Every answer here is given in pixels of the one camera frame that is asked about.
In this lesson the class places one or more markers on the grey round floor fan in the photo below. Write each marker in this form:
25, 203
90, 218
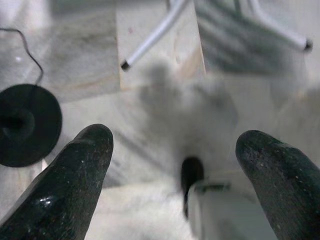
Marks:
37, 130

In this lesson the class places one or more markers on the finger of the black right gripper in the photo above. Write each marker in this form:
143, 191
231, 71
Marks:
191, 172

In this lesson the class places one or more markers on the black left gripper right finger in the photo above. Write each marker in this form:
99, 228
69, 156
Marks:
287, 190

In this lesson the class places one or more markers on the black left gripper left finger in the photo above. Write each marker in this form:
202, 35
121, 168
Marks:
55, 195

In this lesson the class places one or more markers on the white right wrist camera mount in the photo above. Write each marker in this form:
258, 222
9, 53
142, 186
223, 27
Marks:
217, 215

